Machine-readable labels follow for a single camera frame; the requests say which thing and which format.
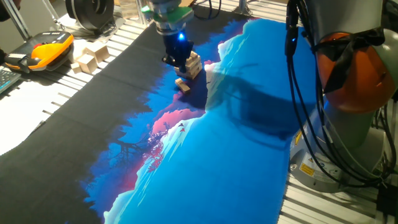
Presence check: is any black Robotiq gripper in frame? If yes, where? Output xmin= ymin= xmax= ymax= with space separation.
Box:
xmin=161 ymin=30 xmax=195 ymax=75

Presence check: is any single wooden Jenga block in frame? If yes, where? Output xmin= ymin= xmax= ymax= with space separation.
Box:
xmin=174 ymin=77 xmax=192 ymax=95

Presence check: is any person's forearm black sleeve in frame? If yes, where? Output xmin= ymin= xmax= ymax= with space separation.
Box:
xmin=0 ymin=0 xmax=22 ymax=23

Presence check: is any wooden Jenga block tower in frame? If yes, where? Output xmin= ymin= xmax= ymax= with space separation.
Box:
xmin=174 ymin=50 xmax=203 ymax=81

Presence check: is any translucent beige container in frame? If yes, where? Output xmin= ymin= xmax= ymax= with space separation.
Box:
xmin=119 ymin=0 xmax=140 ymax=20

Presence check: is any large wooden cube block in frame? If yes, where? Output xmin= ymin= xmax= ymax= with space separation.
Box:
xmin=83 ymin=41 xmax=111 ymax=64

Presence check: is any medium wooden cube block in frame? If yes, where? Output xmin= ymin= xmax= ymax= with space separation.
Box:
xmin=76 ymin=54 xmax=98 ymax=75

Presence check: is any black round spool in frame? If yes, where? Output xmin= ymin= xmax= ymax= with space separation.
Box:
xmin=64 ymin=0 xmax=116 ymax=32

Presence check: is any pale wooden block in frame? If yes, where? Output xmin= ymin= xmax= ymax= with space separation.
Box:
xmin=72 ymin=39 xmax=88 ymax=63

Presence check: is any blue landscape print cloth mat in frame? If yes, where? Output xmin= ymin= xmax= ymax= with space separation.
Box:
xmin=0 ymin=6 xmax=318 ymax=224

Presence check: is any orange black teach pendant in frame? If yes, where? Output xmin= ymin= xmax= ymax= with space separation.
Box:
xmin=4 ymin=30 xmax=75 ymax=74

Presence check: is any thin metal rod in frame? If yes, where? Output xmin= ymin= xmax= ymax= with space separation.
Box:
xmin=42 ymin=0 xmax=62 ymax=23

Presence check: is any black computer keyboard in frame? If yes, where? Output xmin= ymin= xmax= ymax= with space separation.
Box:
xmin=0 ymin=68 xmax=22 ymax=94

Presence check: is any green wrist mount plate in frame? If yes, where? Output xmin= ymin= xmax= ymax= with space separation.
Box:
xmin=141 ymin=5 xmax=195 ymax=24

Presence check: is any aluminium post beside container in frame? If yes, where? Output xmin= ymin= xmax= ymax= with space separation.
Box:
xmin=136 ymin=0 xmax=149 ymax=26

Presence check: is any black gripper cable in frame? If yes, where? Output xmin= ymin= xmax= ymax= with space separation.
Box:
xmin=192 ymin=0 xmax=223 ymax=21

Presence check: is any aluminium post with foot bracket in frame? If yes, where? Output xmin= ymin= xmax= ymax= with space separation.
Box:
xmin=232 ymin=0 xmax=253 ymax=16

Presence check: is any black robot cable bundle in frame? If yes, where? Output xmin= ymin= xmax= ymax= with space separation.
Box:
xmin=284 ymin=0 xmax=398 ymax=189

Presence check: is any black strap on orange joint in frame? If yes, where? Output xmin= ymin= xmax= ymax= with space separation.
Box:
xmin=312 ymin=26 xmax=386 ymax=94

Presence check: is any slanted aluminium frame post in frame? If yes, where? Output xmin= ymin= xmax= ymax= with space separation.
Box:
xmin=1 ymin=0 xmax=32 ymax=41

